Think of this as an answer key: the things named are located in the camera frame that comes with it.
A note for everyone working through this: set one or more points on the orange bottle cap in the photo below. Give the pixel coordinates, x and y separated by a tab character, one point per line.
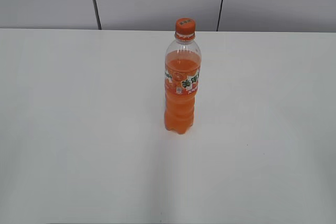
185	26

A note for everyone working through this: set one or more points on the orange soda plastic bottle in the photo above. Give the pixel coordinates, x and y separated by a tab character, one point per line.
182	69

